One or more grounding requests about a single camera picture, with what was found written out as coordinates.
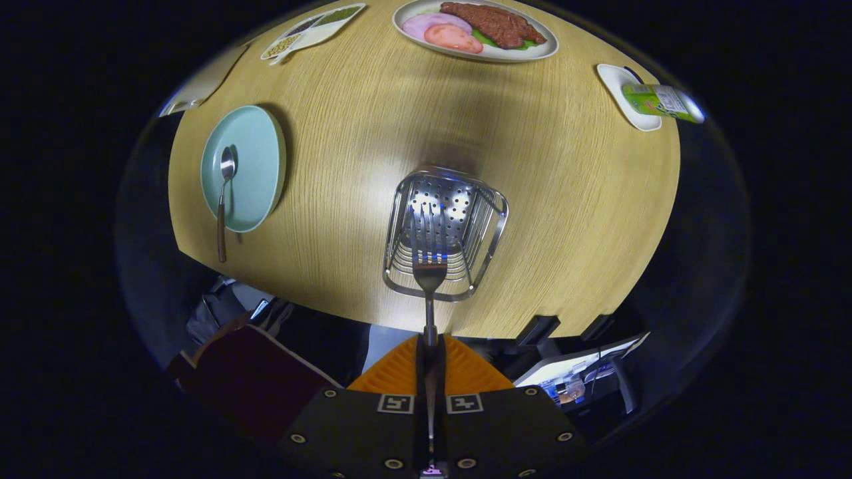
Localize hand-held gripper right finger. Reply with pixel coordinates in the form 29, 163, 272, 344
436, 335, 590, 479

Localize heap of green beans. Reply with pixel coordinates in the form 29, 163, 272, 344
316, 5, 363, 26

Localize metal wire cutlery basket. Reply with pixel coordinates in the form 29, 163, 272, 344
382, 166, 510, 303

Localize light blue round plate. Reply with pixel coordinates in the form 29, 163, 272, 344
200, 105, 288, 234

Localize metal fork with wooden handle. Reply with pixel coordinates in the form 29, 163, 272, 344
407, 203, 449, 466

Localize green lettuce leaf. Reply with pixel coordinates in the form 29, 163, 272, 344
476, 30, 540, 51

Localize pale pink ham slice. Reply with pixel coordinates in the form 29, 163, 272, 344
401, 12, 473, 42

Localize brown meat steak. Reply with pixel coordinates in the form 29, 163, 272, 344
439, 2, 548, 50

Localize red pink ham slice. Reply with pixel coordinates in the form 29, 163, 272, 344
423, 24, 485, 55

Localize white square coaster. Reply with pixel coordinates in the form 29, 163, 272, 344
596, 64, 663, 132

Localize grey backpack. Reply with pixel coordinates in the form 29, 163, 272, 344
186, 276, 294, 347

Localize heap of yellow beans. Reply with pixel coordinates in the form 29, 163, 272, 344
265, 35, 302, 59

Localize metal spoon with wooden handle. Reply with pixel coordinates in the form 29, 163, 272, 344
216, 146, 238, 263

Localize silver bottle with green label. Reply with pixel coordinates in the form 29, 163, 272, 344
621, 83, 706, 125

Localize white divided dish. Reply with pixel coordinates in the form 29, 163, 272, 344
260, 3, 367, 66

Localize white oval food plate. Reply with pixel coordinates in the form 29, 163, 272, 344
392, 0, 560, 63

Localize white framed screen device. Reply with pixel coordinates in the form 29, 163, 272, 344
513, 333, 650, 406

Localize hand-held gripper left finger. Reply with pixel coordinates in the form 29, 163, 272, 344
276, 335, 427, 479

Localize cream white toaster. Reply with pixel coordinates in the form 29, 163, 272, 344
158, 43, 250, 118

